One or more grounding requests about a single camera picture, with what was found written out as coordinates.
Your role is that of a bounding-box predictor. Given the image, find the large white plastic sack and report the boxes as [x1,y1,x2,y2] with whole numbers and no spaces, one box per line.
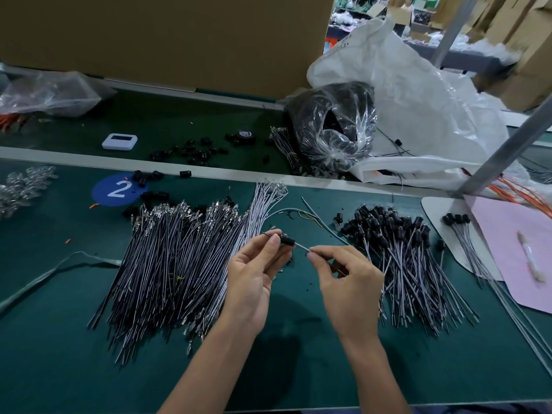
[307,17,552,193]

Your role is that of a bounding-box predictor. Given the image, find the person's left hand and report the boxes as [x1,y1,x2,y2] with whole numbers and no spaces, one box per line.
[220,231,296,335]

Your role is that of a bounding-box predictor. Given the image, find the pink paper sheet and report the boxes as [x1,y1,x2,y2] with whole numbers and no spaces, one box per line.
[466,195,552,314]

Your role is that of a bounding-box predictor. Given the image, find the clear plastic strip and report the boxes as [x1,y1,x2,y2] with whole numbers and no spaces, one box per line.
[0,251,124,316]

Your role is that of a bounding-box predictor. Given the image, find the pile of grey wires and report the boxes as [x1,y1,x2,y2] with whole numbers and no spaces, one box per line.
[86,181,290,366]

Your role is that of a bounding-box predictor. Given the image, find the pile of wires with black caps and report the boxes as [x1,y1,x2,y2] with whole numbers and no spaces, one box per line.
[339,204,481,337]

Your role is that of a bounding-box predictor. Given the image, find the grey metal frame post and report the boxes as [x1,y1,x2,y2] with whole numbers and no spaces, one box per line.
[457,94,552,197]
[430,0,482,70]

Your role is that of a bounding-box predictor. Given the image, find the clear bag with black contents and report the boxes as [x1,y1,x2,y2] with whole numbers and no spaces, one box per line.
[287,80,378,175]

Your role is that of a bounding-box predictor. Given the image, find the blue round number sticker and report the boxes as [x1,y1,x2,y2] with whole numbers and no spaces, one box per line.
[91,173,148,208]

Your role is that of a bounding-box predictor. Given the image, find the small white timer device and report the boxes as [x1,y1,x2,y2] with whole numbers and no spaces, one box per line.
[102,133,139,152]

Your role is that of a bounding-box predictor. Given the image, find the bundle of orange wires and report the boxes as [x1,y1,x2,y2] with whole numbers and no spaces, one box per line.
[487,175,552,219]

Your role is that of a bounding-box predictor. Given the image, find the brown cardboard panel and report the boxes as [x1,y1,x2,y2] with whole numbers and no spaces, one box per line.
[0,0,336,100]

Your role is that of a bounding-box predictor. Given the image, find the black plastic caps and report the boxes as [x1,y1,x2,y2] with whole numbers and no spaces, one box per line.
[125,127,284,216]

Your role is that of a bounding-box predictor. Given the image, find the person's right forearm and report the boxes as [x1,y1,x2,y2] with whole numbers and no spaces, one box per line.
[343,327,413,414]

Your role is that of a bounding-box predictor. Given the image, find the stack of cardboard boxes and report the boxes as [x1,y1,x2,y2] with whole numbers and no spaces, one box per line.
[478,0,552,113]

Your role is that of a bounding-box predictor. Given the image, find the crumpled clear plastic bag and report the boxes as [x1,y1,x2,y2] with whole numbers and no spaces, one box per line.
[0,70,116,117]

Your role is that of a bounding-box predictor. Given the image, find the small bundle of capped wires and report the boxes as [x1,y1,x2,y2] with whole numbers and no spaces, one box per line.
[442,213,552,376]

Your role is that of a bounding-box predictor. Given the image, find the person's left forearm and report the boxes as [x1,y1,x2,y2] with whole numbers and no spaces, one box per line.
[158,316,264,414]

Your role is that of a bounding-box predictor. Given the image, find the person's right hand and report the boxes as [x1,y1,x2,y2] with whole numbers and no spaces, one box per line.
[306,244,386,346]

